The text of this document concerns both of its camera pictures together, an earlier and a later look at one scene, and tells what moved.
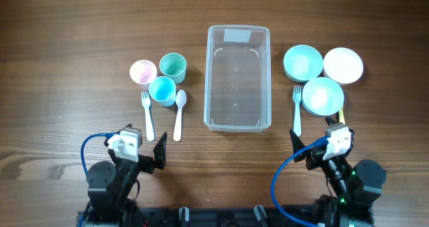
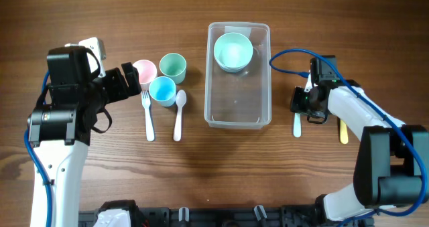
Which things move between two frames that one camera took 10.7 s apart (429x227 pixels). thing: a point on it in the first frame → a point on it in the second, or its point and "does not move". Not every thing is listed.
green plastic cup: (173, 65) does not move
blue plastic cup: (162, 89) does not move
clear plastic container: (237, 90) does not move
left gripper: (144, 161) → (114, 84)
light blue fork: (146, 101) does not move
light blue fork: (297, 95) does not move
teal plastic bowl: (302, 63) → (232, 51)
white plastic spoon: (181, 99) does not move
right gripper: (315, 154) → (298, 105)
